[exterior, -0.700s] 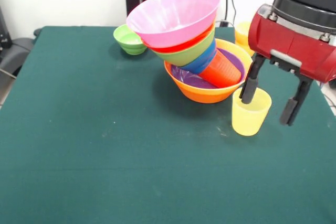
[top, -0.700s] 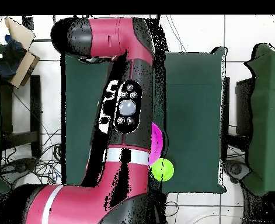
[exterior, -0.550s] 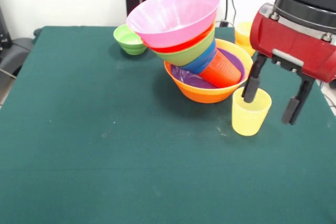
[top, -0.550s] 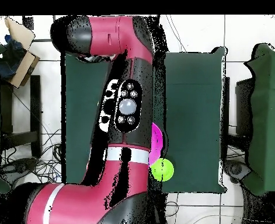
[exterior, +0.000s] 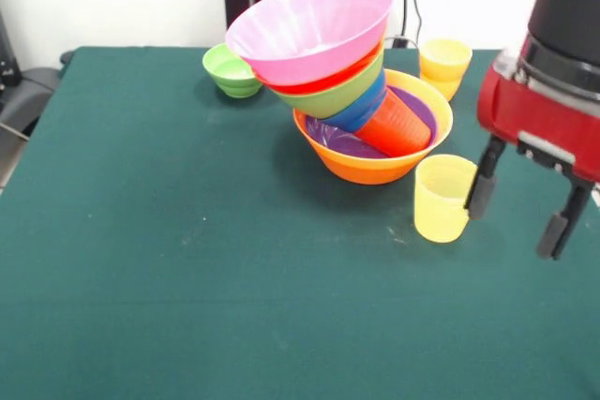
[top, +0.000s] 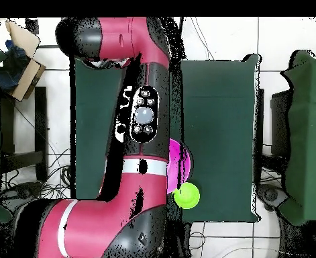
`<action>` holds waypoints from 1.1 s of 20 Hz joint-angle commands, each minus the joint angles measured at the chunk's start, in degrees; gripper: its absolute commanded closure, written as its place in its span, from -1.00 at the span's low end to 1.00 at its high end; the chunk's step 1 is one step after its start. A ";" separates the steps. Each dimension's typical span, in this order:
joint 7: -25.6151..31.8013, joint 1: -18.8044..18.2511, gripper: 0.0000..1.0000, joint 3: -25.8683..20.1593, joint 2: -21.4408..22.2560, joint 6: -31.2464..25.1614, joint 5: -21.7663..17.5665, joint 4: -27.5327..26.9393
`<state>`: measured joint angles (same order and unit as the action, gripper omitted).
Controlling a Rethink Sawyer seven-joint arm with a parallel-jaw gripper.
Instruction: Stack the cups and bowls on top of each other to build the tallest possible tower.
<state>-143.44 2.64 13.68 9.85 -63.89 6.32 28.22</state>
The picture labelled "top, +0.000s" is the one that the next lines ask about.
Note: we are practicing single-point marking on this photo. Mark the pink plastic bowl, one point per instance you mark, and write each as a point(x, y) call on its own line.
point(173, 161)

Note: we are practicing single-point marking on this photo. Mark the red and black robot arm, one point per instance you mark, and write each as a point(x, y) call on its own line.
point(106, 220)

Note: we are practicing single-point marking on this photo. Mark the small green plastic bowl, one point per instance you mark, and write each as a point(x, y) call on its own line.
point(187, 196)

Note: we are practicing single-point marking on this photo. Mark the dark green tablecloth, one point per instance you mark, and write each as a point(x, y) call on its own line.
point(219, 121)

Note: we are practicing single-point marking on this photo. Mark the black tripod leg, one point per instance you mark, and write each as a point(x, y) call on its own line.
point(181, 22)

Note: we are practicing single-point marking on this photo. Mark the black chair base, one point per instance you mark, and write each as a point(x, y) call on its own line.
point(271, 194)
point(23, 192)

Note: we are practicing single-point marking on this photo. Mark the dark blue cloth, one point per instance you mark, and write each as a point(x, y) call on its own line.
point(11, 70)

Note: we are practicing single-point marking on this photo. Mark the cardboard box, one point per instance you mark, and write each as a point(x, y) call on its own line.
point(23, 37)

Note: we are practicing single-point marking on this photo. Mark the black stool frame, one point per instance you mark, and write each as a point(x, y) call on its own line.
point(41, 121)

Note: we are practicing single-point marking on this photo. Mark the black metal frame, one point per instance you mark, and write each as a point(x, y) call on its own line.
point(33, 27)

